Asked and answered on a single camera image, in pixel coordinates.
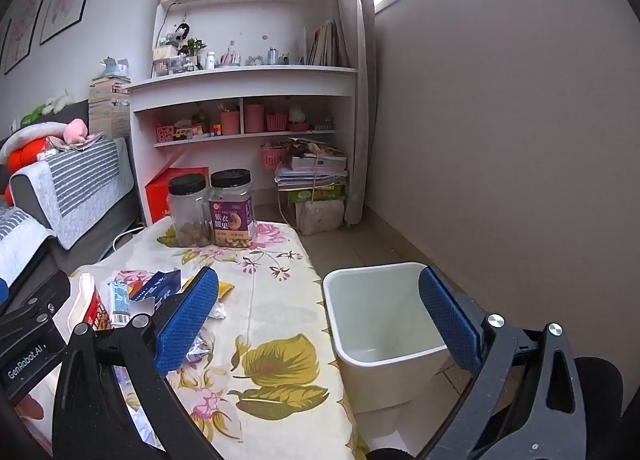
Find white sack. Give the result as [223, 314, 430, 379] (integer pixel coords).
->
[295, 200, 346, 235]

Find white plastic trash bin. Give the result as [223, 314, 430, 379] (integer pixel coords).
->
[322, 261, 472, 415]

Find pink plush toy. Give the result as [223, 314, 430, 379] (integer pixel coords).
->
[64, 118, 90, 145]

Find pink hanging basket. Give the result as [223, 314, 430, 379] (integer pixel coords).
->
[261, 145, 286, 171]

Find crumpled silver wrapper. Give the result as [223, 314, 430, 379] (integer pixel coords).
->
[185, 330, 213, 366]

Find clear storage box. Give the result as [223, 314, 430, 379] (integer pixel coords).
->
[152, 44, 198, 78]

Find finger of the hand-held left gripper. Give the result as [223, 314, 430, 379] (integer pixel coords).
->
[0, 269, 71, 327]

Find green plush toy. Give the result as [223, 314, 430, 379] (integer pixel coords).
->
[20, 104, 47, 127]

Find leaning thin books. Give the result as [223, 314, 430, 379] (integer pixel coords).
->
[307, 20, 351, 68]

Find yellow wrapper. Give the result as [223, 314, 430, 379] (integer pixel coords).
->
[182, 276, 235, 301]

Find purple label jar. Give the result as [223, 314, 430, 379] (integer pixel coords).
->
[208, 169, 256, 251]

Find red cardboard box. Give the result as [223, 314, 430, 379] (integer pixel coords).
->
[145, 167, 210, 225]

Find pile of papers and booklets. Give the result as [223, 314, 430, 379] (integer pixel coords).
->
[275, 137, 349, 191]

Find floral tablecloth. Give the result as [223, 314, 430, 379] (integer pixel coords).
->
[30, 217, 361, 460]

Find blue snack packet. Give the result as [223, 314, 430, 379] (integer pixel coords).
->
[129, 270, 182, 301]

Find white plush toy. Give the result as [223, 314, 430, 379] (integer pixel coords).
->
[42, 90, 75, 115]

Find papers on sofa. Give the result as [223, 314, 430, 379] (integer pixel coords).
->
[42, 132, 106, 155]

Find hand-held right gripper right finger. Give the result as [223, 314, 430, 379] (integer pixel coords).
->
[417, 265, 588, 460]

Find striped quilted armrest cover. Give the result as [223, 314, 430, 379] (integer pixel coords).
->
[10, 137, 136, 251]

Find light blue stick wrapper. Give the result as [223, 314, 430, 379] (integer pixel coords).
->
[108, 281, 132, 328]

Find clear jar with black lid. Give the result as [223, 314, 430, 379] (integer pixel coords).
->
[167, 174, 211, 248]

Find grey sofa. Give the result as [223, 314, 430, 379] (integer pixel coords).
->
[0, 100, 143, 311]

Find red orange cushion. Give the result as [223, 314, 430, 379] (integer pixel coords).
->
[4, 146, 47, 205]

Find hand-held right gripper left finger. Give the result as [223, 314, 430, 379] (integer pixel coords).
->
[52, 266, 223, 460]

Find blue tissue box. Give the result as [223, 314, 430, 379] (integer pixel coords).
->
[100, 57, 132, 83]

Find striped quilted seat cover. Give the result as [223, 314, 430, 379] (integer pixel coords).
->
[0, 205, 56, 291]

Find white cable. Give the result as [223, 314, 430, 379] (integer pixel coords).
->
[112, 224, 147, 253]

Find white pillow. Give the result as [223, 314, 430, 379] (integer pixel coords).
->
[0, 122, 68, 163]

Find grey curtain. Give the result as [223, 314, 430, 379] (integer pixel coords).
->
[320, 0, 377, 227]

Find green cardboard box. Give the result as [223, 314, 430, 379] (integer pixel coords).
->
[287, 184, 346, 203]

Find red instant noodle cup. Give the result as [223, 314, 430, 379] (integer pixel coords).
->
[67, 272, 113, 333]

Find white bookshelf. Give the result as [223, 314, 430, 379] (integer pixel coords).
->
[127, 0, 360, 227]

